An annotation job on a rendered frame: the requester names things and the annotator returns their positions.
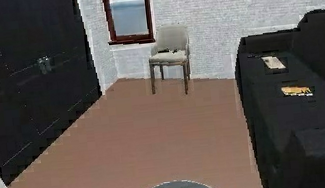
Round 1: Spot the black remote control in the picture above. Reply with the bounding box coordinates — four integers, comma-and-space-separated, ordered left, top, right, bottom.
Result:
157, 47, 178, 56

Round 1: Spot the yellow book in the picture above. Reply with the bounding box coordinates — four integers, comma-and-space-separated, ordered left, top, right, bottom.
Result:
280, 83, 315, 100

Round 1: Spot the beige armchair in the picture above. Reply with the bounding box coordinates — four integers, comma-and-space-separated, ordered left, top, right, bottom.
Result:
144, 22, 196, 99

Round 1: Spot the black room door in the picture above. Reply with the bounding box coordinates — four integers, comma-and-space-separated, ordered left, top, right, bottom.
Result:
0, 0, 111, 187

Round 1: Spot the red framed window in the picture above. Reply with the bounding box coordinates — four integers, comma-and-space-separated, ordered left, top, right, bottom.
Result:
101, 0, 156, 49

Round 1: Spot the black sofa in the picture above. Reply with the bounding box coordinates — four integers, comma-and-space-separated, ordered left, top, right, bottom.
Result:
229, 9, 325, 188

